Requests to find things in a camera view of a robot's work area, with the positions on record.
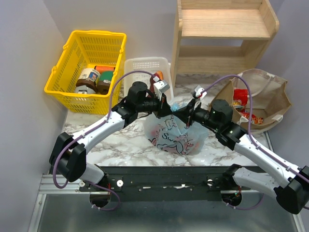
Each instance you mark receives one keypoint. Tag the green brown-lid jar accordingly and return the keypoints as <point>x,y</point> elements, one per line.
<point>104,82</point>

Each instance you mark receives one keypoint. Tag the light blue plastic bag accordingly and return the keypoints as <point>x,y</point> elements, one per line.
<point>172,135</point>

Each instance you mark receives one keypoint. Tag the white plastic tray basket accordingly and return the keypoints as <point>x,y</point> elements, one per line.
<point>151,65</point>

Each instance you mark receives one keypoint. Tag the white brown-lid jar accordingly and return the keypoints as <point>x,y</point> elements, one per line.
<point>89,77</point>

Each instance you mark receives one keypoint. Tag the white small cup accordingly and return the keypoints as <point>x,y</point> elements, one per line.
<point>81,90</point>

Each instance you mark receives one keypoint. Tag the brown burlap tote bag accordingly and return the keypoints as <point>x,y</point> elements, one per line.
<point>269,99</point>

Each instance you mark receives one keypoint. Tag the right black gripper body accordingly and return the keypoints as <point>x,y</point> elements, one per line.
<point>190,113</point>

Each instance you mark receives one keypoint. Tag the wooden shelf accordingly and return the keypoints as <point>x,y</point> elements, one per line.
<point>221,36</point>

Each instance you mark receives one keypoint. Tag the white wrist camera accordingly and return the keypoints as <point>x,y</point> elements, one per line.
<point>199,94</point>
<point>160,86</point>

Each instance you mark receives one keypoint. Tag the yellow plastic shopping basket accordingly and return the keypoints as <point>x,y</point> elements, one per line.
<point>71,80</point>

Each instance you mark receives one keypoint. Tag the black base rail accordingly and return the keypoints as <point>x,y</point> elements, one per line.
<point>156,184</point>

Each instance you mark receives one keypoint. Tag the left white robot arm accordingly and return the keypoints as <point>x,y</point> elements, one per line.
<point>69,154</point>

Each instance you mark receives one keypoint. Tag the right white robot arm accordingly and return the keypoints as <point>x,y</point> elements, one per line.
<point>288,184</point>

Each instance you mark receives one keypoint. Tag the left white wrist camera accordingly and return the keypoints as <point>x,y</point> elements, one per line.
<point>160,86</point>

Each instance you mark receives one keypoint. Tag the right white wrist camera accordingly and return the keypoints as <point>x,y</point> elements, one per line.
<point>199,94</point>

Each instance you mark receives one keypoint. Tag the red assorted candy bag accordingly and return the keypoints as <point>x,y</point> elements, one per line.
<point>255,120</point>

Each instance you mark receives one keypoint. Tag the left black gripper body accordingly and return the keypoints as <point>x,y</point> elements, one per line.
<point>161,106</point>

